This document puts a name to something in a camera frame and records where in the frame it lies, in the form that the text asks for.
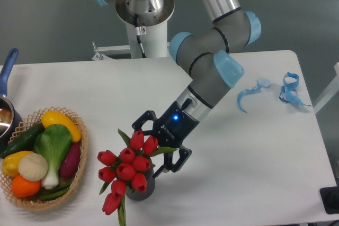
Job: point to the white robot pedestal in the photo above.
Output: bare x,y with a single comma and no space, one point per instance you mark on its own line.
142,34

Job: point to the woven wicker basket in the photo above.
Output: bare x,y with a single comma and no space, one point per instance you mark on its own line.
32,203

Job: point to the dark grey ribbed vase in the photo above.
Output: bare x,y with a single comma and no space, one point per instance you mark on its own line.
142,184

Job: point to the blue knotted ribbon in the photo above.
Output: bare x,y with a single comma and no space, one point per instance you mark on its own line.
288,92

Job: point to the black device at edge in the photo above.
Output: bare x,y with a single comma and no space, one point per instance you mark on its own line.
329,197

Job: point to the white metal base frame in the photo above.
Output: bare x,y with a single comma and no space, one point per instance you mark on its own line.
114,50

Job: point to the white garlic bulb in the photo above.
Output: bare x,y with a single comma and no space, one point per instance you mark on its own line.
33,167

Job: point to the green bok choy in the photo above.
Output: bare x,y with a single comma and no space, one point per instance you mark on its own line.
53,144

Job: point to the green bean pods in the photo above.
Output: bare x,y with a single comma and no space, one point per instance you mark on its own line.
54,193

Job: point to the yellow bell pepper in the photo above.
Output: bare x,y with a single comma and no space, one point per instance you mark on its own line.
10,164

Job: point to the purple sweet potato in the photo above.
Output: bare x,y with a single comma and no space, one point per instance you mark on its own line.
70,164

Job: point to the white frame leg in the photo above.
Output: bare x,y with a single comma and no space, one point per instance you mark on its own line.
327,94

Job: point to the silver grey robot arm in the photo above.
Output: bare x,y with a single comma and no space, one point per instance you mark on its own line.
206,59

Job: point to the red tulip bouquet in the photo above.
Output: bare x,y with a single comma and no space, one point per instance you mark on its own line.
118,170

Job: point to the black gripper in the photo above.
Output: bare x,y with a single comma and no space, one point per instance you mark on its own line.
174,126

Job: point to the yellow squash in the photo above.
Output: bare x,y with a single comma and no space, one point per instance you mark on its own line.
54,117

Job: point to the orange fruit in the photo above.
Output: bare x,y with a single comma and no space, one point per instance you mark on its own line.
21,188

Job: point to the green cucumber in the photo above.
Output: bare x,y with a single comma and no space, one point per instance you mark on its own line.
24,141

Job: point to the blue handled saucepan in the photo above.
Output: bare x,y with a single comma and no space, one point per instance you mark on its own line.
10,118

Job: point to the light blue ribbon strip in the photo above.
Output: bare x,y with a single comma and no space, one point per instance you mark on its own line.
261,83

